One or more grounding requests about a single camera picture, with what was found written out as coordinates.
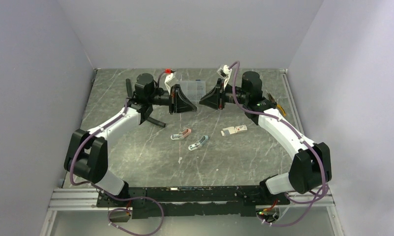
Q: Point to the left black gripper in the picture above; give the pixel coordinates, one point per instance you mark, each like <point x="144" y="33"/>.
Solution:
<point x="178" y="102"/>

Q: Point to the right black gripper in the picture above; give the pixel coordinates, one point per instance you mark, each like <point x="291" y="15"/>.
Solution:
<point x="214" y="98"/>

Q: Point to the pink mini stapler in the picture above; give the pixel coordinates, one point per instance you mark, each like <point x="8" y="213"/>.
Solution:
<point x="181" y="135"/>

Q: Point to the white staple box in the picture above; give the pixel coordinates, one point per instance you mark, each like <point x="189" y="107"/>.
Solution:
<point x="233" y="130"/>

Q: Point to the blue mini stapler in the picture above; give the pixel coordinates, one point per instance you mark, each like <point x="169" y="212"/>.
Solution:
<point x="198" y="144"/>

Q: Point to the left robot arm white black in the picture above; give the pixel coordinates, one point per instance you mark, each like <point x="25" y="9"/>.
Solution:
<point x="87" y="155"/>

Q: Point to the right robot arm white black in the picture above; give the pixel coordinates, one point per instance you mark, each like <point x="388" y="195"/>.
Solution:
<point x="311" y="161"/>

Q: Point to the clear plastic organizer box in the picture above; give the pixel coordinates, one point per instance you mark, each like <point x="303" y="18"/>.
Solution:
<point x="193" y="90"/>

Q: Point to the yellow black pliers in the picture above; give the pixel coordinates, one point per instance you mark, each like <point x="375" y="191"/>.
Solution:
<point x="279" y="107"/>

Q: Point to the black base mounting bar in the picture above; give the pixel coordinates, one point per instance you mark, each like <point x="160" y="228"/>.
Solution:
<point x="146" y="202"/>

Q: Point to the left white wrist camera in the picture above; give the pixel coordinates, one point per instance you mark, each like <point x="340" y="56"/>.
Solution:
<point x="170" y="79"/>

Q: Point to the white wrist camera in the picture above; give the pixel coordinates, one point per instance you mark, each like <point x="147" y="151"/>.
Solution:
<point x="170" y="79"/>
<point x="225" y="72"/>

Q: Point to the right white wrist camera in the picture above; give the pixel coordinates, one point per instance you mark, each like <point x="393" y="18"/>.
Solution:
<point x="225" y="72"/>

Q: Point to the aluminium frame rail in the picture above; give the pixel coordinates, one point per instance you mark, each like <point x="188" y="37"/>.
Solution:
<point x="79" y="199"/>

